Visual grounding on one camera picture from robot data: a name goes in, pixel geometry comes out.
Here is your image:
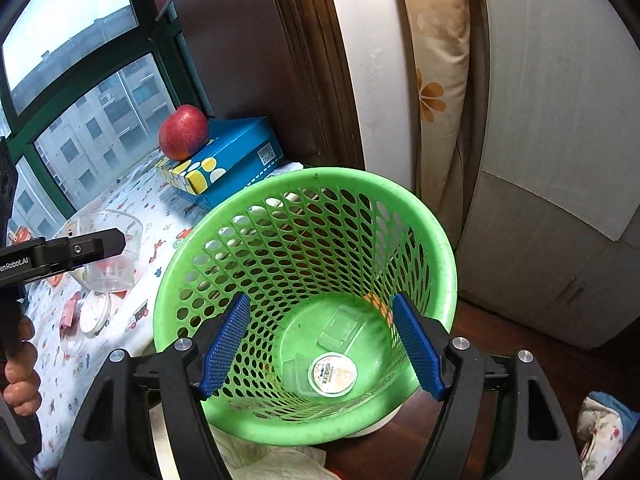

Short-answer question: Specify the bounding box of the cartoon printed white bed sheet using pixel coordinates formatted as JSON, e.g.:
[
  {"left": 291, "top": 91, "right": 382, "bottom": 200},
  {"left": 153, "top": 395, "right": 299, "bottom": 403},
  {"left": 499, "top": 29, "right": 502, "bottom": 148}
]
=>
[{"left": 27, "top": 151, "right": 206, "bottom": 479}]

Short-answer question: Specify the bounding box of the floral cloth at corner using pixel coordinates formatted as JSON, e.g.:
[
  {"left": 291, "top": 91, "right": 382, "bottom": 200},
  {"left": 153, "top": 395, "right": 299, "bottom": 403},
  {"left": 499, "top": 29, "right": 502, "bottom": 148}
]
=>
[{"left": 576, "top": 391, "right": 639, "bottom": 479}]

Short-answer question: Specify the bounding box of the round lidded cup in basket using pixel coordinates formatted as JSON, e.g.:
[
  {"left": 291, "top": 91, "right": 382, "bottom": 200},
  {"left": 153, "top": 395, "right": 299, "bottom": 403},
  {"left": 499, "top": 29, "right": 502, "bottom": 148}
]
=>
[{"left": 307, "top": 352, "right": 358, "bottom": 398}]

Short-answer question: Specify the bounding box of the clear plastic cup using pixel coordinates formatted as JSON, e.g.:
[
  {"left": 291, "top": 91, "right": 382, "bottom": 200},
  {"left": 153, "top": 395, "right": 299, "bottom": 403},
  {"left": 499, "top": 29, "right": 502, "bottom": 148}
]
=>
[{"left": 72, "top": 209, "right": 144, "bottom": 294}]

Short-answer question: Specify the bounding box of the red orange snack wrapper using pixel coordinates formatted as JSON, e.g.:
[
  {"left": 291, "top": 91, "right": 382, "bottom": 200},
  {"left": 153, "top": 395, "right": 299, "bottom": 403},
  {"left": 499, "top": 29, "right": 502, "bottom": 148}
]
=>
[{"left": 10, "top": 226, "right": 32, "bottom": 245}]

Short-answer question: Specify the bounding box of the cream quilted blanket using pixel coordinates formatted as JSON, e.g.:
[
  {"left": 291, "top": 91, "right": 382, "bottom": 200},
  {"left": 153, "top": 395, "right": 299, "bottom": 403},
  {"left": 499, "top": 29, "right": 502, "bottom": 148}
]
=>
[{"left": 210, "top": 426, "right": 338, "bottom": 480}]

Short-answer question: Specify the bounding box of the pink Franzzi snack wrapper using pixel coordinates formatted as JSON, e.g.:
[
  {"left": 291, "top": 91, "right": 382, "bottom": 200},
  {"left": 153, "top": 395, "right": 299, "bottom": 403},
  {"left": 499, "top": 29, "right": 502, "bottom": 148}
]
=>
[{"left": 60, "top": 292, "right": 81, "bottom": 330}]

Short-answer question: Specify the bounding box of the green plastic mesh trash basket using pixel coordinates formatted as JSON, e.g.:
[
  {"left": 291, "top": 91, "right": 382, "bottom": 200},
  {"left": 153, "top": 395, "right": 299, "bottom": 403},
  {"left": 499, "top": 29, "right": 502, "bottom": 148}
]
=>
[{"left": 153, "top": 167, "right": 458, "bottom": 446}]

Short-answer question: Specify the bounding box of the person's left hand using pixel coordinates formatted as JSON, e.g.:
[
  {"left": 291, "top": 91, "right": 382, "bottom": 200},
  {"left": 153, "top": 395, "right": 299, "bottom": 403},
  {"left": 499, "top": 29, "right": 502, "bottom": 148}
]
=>
[{"left": 3, "top": 316, "right": 41, "bottom": 417}]

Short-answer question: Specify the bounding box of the red apple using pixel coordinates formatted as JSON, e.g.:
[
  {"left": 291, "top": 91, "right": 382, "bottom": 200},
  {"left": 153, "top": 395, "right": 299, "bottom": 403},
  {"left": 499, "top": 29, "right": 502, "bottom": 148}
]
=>
[{"left": 158, "top": 104, "right": 208, "bottom": 162}]

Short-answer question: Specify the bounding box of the green window frame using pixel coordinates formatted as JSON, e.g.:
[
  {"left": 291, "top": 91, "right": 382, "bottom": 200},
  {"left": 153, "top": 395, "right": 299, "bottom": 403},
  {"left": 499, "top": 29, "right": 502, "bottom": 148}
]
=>
[{"left": 1, "top": 0, "right": 210, "bottom": 218}]

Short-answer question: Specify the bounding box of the blue yellow tissue box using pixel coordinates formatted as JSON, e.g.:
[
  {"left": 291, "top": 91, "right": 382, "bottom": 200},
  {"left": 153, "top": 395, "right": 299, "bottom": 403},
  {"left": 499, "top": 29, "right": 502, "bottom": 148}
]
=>
[{"left": 156, "top": 117, "right": 283, "bottom": 209}]

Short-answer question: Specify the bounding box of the small clear container in basket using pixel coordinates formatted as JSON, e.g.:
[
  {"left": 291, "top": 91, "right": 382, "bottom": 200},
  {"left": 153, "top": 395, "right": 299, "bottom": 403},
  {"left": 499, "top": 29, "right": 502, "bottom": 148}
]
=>
[{"left": 317, "top": 306, "right": 364, "bottom": 354}]

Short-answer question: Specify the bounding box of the white plastic cup lid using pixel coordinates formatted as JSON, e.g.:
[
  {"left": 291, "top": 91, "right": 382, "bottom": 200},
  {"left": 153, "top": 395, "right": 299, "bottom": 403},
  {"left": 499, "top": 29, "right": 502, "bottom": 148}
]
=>
[{"left": 78, "top": 292, "right": 111, "bottom": 337}]

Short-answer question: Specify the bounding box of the clear rectangular plastic container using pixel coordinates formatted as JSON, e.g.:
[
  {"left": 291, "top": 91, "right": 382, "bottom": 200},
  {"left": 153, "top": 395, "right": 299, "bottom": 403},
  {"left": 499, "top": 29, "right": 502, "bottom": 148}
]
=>
[{"left": 281, "top": 353, "right": 319, "bottom": 398}]

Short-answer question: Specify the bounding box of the floral beige curtain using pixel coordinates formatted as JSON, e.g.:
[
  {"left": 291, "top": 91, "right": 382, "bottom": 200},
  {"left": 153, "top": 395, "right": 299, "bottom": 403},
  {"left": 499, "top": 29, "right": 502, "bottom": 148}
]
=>
[{"left": 404, "top": 0, "right": 471, "bottom": 245}]

